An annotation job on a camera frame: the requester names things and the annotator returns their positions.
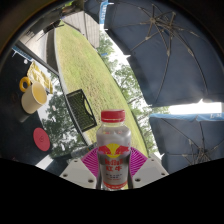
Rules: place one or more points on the black mesh-back patio chair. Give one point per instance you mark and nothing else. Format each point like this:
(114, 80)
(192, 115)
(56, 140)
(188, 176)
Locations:
(80, 111)

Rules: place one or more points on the small blue white-edged umbrella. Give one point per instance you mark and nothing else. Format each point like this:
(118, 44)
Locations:
(103, 11)

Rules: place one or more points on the clear red-capped drink bottle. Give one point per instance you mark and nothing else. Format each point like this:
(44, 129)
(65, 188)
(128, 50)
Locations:
(113, 150)

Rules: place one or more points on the flat round red coaster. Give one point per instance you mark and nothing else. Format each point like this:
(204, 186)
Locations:
(41, 139)

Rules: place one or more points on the yellow plastic packet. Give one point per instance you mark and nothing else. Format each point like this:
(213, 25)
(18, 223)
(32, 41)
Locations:
(39, 76)

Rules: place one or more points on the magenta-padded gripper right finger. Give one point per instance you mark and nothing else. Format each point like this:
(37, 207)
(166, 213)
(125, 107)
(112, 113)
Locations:
(150, 170)

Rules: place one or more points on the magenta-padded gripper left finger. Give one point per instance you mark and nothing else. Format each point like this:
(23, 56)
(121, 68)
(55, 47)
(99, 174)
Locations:
(76, 170)

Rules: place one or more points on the large dark blue patio umbrella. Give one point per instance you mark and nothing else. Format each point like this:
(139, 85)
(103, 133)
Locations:
(173, 50)
(186, 140)

